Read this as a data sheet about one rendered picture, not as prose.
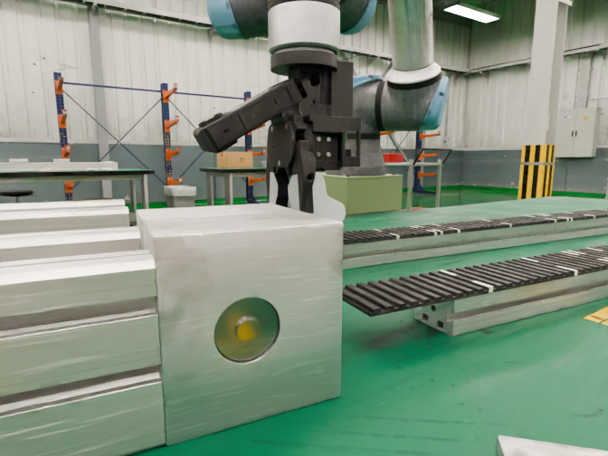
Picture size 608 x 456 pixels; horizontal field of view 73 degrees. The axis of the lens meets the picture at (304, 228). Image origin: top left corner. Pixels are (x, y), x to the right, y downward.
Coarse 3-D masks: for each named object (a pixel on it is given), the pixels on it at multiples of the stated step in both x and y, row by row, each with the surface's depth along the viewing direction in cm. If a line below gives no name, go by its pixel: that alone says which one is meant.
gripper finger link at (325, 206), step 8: (296, 176) 41; (320, 176) 43; (296, 184) 41; (320, 184) 43; (288, 192) 43; (296, 192) 41; (320, 192) 43; (296, 200) 42; (320, 200) 43; (328, 200) 43; (296, 208) 42; (320, 208) 43; (328, 208) 43; (336, 208) 44; (344, 208) 44; (328, 216) 43; (336, 216) 44; (344, 216) 44
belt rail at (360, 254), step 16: (544, 224) 62; (560, 224) 64; (576, 224) 66; (592, 224) 67; (400, 240) 50; (416, 240) 51; (432, 240) 53; (448, 240) 54; (464, 240) 55; (480, 240) 57; (496, 240) 59; (512, 240) 59; (528, 240) 61; (544, 240) 62; (352, 256) 48; (368, 256) 49; (384, 256) 50; (400, 256) 51; (416, 256) 52; (432, 256) 53
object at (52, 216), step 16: (0, 208) 36; (16, 208) 36; (32, 208) 37; (48, 208) 37; (64, 208) 38; (80, 208) 38; (96, 208) 34; (112, 208) 34; (0, 224) 30; (16, 224) 30; (32, 224) 31; (48, 224) 31; (64, 224) 32; (80, 224) 32; (96, 224) 33; (112, 224) 33; (128, 224) 34
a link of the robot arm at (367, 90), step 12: (360, 84) 94; (372, 84) 94; (384, 84) 93; (360, 96) 94; (372, 96) 93; (360, 108) 94; (372, 108) 93; (372, 120) 95; (348, 132) 97; (372, 132) 97
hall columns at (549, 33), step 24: (552, 0) 541; (552, 24) 544; (552, 48) 546; (552, 72) 573; (528, 96) 577; (552, 96) 576; (528, 120) 580; (552, 120) 579; (528, 144) 583; (552, 144) 582; (528, 168) 584; (552, 168) 583; (528, 192) 588
